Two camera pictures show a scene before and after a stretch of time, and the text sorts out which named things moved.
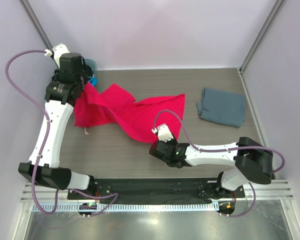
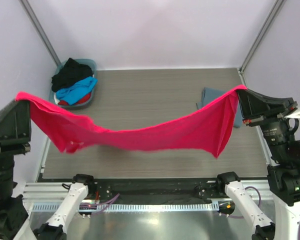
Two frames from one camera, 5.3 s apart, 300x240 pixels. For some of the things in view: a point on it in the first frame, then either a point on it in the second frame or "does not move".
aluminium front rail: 269,190 does not move
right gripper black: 171,141 → 256,107
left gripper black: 85,78 → 11,127
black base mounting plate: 154,189 does not move
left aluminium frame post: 47,43 does not move
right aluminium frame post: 277,5 does not move
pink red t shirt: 157,117 → 206,125
